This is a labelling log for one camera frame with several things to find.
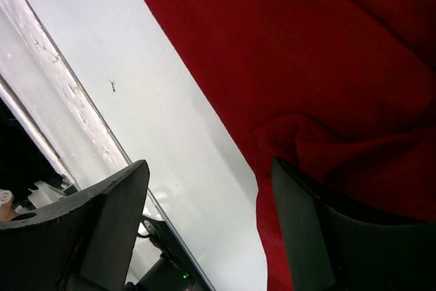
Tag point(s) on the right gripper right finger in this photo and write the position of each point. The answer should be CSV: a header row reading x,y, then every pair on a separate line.
x,y
333,242

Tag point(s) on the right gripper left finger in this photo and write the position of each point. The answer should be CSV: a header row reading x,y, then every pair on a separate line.
x,y
84,241

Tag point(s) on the aluminium table frame rail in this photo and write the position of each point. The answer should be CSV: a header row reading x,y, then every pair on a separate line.
x,y
40,87

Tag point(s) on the red t shirt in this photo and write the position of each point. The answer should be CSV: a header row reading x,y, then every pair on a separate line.
x,y
344,89

